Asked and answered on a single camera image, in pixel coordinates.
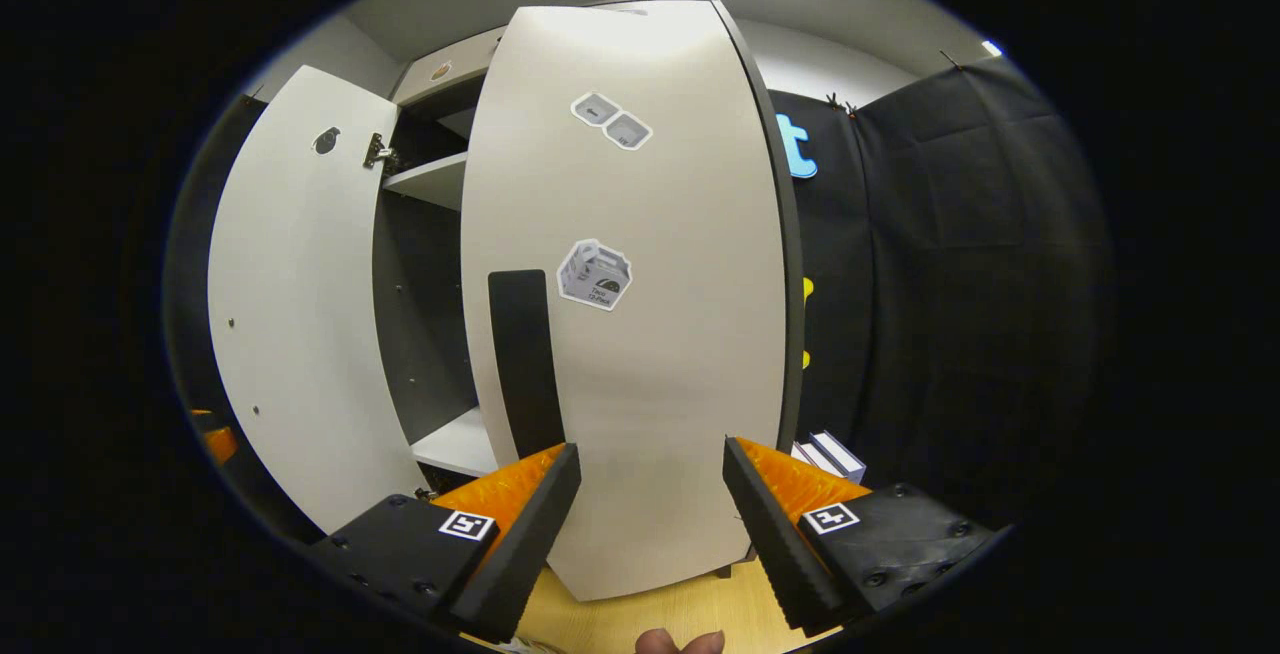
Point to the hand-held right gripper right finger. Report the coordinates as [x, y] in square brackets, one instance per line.
[775, 544]

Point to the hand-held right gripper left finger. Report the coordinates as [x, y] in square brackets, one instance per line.
[525, 544]

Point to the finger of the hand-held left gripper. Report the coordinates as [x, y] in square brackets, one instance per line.
[220, 442]

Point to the white cabinet door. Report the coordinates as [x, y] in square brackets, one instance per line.
[680, 384]
[300, 314]

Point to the white and grey cabinet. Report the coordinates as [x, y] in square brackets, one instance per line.
[420, 314]

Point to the beige cabinet drawer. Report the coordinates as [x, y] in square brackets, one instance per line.
[455, 62]

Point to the white box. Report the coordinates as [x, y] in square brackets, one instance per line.
[812, 459]
[845, 454]

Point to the black backdrop cloth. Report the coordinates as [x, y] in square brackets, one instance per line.
[950, 284]

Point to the small metal clip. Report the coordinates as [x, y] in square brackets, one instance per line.
[838, 103]
[950, 60]

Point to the small ceiling light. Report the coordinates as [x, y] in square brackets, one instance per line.
[990, 47]

